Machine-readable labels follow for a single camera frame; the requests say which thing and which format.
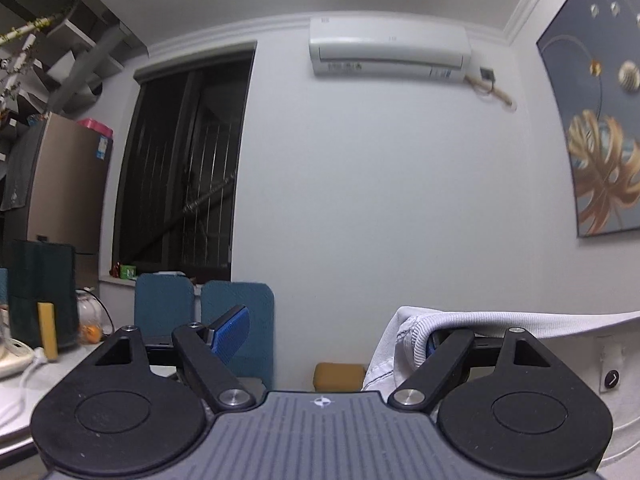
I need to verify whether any brown refrigerator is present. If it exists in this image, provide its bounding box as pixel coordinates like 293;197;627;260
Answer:
1;114;113;288

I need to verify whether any yellow bed headboard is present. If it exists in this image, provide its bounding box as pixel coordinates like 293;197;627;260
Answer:
312;362;366;392

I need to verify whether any white wall air conditioner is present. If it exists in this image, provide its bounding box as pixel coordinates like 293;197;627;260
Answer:
309;16;472;81

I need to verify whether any blue folding chair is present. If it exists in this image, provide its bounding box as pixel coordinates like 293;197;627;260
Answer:
134;273;274;387

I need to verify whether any white desk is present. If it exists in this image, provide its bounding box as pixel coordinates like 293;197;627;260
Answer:
1;344;98;468

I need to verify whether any white garment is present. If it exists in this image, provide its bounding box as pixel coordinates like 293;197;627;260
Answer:
360;303;640;461

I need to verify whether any leaf wall painting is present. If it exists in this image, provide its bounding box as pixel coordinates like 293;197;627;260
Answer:
537;0;639;237

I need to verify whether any dark window frame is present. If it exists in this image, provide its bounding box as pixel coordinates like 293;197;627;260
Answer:
112;42;257;284

